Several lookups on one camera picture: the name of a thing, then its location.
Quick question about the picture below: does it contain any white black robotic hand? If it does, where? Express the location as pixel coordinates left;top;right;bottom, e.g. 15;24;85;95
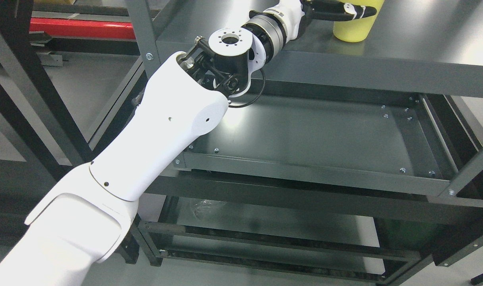
274;0;379;42

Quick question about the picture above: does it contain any yellow plastic cup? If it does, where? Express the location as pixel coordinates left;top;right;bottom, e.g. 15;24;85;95
333;0;384;43

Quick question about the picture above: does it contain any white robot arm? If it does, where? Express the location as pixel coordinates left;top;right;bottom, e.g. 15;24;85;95
0;51;227;286

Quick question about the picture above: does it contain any grey metal shelf unit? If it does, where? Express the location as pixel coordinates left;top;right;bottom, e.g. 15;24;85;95
123;0;483;286

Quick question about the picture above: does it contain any black metal shelf rack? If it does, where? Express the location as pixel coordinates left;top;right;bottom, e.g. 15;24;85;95
0;0;114;246

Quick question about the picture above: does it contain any red metal beam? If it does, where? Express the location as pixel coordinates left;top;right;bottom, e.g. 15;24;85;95
30;17;136;40

